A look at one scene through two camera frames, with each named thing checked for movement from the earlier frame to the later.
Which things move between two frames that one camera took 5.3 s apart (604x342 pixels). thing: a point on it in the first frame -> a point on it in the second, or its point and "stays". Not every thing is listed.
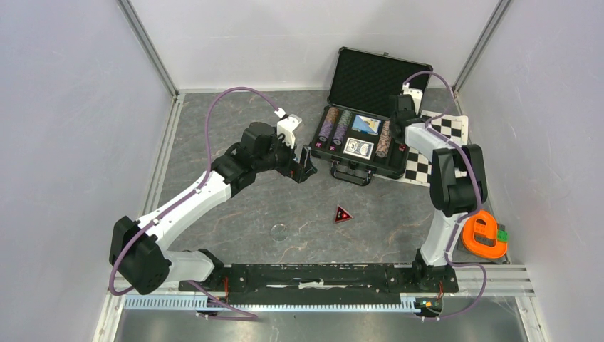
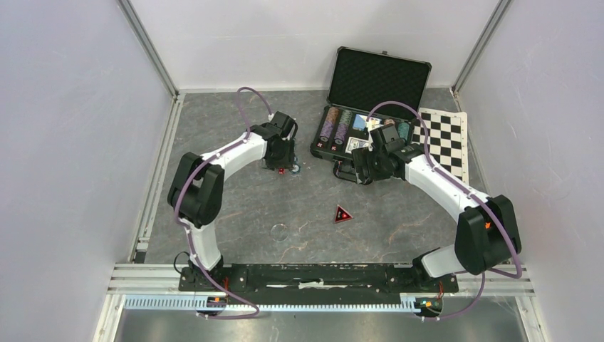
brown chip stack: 332,115 stays
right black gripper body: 414,115 -> 373,159
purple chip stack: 340,133 stays
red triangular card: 341,215 stays
